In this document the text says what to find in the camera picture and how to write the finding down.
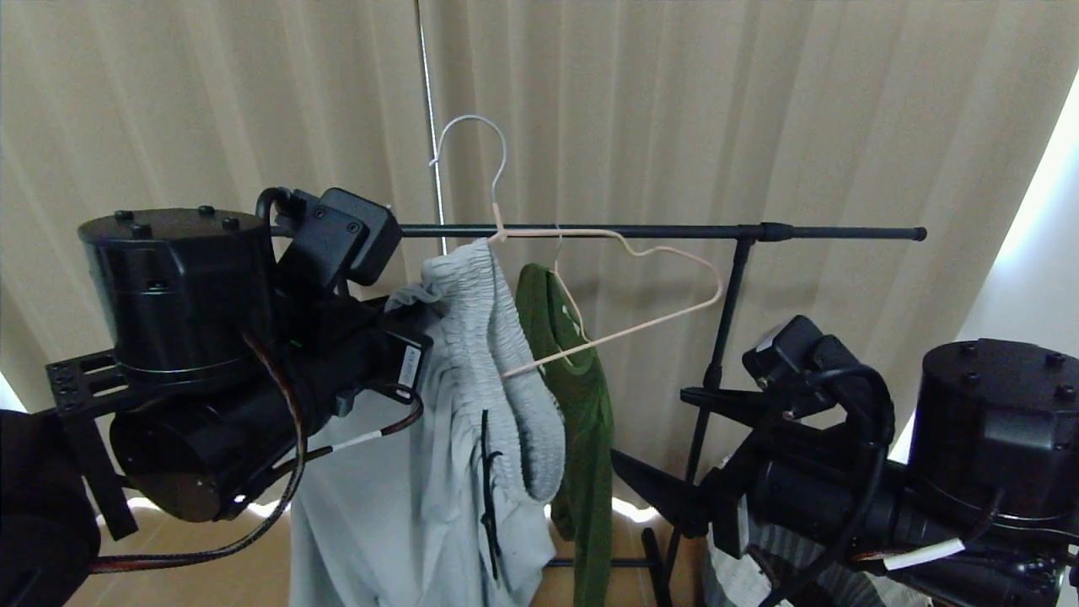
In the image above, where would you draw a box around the pink clothes hanger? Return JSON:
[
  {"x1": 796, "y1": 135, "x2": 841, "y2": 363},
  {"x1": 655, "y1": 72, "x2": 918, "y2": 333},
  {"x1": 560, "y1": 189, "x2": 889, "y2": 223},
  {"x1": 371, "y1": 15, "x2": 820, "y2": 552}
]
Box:
[
  {"x1": 428, "y1": 115, "x2": 725, "y2": 379},
  {"x1": 550, "y1": 226, "x2": 595, "y2": 365}
]

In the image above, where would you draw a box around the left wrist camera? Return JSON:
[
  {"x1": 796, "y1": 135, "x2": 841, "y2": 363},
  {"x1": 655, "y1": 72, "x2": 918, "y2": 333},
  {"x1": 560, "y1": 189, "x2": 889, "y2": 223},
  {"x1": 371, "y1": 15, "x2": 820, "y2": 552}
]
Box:
[{"x1": 255, "y1": 186, "x2": 404, "y2": 298}]

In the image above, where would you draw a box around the pale grey garment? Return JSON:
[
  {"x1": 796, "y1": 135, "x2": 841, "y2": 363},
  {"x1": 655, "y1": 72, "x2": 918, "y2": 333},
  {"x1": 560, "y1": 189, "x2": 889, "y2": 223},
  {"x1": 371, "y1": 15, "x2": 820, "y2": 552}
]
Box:
[{"x1": 288, "y1": 239, "x2": 566, "y2": 607}]

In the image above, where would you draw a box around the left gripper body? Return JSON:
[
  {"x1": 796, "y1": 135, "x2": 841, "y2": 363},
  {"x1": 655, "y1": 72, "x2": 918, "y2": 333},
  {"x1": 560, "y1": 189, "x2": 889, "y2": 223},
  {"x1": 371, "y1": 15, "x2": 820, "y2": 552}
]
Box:
[{"x1": 110, "y1": 295, "x2": 435, "y2": 524}]

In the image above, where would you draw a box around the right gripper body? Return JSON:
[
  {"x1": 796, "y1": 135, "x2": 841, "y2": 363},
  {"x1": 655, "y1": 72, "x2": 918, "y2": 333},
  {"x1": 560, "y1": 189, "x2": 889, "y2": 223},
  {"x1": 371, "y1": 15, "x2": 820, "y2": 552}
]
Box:
[{"x1": 704, "y1": 419, "x2": 920, "y2": 559}]

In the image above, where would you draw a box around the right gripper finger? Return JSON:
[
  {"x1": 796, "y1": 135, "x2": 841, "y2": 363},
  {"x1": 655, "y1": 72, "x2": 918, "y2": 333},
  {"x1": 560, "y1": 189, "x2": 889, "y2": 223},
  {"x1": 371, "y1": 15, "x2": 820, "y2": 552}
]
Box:
[
  {"x1": 679, "y1": 385, "x2": 793, "y2": 428},
  {"x1": 610, "y1": 449, "x2": 711, "y2": 539}
]

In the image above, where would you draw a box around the green printed shirt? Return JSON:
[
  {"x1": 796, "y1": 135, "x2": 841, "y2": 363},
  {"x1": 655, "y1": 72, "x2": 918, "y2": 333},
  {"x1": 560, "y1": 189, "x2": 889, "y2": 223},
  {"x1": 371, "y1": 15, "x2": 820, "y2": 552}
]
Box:
[{"x1": 514, "y1": 263, "x2": 615, "y2": 607}]

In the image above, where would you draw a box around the white laundry basket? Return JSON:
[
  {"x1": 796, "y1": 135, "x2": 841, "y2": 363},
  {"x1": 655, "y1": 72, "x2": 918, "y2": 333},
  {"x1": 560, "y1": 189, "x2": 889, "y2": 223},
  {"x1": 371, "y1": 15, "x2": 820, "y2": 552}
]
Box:
[{"x1": 704, "y1": 497, "x2": 932, "y2": 607}]

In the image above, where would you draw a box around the beige curtain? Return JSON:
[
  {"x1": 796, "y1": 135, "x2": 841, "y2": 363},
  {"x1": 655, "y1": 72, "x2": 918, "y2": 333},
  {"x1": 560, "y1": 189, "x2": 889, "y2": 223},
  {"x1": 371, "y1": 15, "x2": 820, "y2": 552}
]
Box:
[{"x1": 0, "y1": 0, "x2": 1079, "y2": 524}]

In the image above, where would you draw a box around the black clothes rack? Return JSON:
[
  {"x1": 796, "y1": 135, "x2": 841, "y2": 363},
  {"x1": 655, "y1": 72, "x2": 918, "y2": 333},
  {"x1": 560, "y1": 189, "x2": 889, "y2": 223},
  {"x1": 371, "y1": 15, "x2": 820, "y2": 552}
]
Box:
[{"x1": 270, "y1": 221, "x2": 928, "y2": 607}]

